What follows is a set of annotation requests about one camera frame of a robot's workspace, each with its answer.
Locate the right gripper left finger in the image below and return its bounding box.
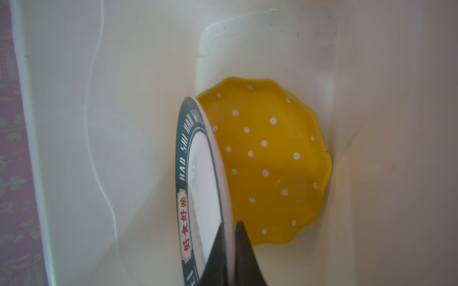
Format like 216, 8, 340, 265
199, 225, 228, 286

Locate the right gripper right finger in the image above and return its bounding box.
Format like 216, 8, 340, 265
235, 221, 267, 286

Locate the green rim white plate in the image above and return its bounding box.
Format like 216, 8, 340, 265
175, 97, 236, 286

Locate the yellow polka dot plate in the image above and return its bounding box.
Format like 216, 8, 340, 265
197, 77, 332, 245

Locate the white plastic bin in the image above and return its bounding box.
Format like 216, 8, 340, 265
10, 1, 458, 286

